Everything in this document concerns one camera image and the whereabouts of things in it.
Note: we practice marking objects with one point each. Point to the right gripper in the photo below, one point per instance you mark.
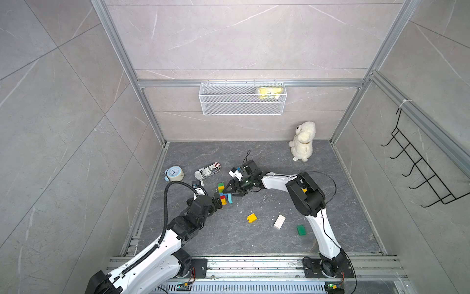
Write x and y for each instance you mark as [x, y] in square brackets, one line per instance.
[234, 184]

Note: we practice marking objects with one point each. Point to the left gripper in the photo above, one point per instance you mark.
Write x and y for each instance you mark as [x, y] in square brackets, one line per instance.
[213, 207]

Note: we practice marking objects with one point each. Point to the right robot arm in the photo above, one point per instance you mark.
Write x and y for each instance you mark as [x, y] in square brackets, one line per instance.
[308, 199]

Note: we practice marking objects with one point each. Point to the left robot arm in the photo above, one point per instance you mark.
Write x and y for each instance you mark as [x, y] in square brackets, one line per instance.
[164, 258]

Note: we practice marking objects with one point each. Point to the yellow stepped lego brick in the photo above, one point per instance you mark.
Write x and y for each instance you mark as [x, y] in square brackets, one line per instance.
[251, 218]

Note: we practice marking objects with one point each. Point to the white long lego brick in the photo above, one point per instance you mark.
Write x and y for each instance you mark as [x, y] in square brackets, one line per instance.
[279, 222]

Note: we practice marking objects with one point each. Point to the green flat lego brick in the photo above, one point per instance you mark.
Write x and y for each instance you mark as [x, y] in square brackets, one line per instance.
[301, 230]

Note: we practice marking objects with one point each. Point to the small toy car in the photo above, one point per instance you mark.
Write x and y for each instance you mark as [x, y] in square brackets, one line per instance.
[208, 171]

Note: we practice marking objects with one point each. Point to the tape roll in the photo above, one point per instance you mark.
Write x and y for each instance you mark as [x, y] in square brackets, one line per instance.
[174, 173]

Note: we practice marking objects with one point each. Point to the white plush toy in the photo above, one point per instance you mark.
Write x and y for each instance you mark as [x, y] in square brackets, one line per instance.
[301, 146]

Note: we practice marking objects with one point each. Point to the yellow sponge in basket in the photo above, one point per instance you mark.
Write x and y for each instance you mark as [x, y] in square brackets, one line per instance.
[269, 92]

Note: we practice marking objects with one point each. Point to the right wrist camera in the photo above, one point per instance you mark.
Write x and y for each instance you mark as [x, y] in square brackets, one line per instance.
[236, 173]

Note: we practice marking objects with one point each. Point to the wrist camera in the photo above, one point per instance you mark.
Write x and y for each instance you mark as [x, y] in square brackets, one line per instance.
[198, 186]
[236, 173]

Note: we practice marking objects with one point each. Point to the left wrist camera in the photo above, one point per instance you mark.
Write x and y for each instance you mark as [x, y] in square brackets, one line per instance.
[198, 186]

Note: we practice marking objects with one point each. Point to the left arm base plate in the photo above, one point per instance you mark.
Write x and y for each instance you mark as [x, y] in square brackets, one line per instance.
[195, 269]

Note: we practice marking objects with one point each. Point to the white wire mesh basket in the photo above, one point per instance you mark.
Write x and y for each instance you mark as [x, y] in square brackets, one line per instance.
[239, 98]

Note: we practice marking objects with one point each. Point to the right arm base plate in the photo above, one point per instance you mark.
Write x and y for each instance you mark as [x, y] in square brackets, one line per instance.
[325, 268]

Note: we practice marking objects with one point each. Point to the black wire hook rack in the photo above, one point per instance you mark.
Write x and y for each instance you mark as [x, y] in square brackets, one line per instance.
[440, 191]

